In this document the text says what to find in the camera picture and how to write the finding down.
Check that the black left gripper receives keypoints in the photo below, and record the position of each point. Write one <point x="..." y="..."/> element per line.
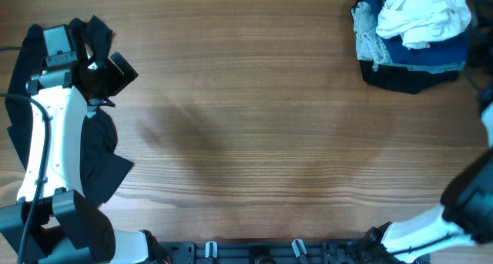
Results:
<point x="119" y="81"/>

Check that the black t-shirt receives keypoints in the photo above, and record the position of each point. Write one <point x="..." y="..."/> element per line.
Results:
<point x="102" y="171"/>

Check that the white printed t-shirt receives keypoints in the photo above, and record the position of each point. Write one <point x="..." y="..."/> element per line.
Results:
<point x="421" y="22"/>

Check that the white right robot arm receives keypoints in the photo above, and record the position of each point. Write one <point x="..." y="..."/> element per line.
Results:
<point x="462" y="218"/>

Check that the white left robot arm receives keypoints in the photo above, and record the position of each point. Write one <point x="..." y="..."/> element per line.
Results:
<point x="53" y="220"/>

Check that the folded blue shirt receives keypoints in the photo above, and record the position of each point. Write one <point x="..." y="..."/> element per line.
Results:
<point x="439" y="53"/>

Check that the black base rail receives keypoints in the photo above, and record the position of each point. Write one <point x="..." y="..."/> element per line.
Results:
<point x="330" y="251"/>

